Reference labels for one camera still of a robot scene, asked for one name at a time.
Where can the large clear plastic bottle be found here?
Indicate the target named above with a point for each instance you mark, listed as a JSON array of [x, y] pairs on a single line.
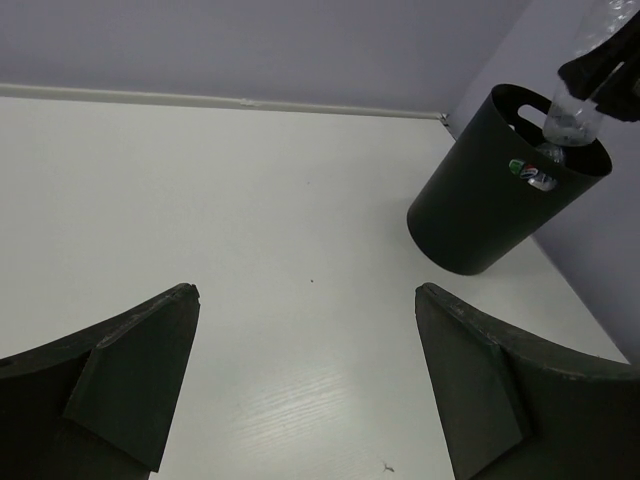
[[570, 121]]

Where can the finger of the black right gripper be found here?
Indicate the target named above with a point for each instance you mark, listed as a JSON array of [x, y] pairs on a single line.
[[618, 97], [611, 69]]

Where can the black plastic bin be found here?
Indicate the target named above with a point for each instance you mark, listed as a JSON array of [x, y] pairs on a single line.
[[473, 210]]

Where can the black cap clear bottle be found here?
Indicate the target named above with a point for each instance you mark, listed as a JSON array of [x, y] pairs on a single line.
[[553, 152]]

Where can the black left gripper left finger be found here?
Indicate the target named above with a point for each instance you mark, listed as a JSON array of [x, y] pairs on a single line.
[[99, 403]]

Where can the green plastic bottle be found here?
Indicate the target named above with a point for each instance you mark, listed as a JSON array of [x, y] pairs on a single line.
[[516, 166]]

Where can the blue label water bottle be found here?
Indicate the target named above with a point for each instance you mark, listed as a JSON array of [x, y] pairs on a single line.
[[528, 172]]

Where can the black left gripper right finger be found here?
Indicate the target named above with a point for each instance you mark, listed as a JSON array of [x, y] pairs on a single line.
[[513, 405]]

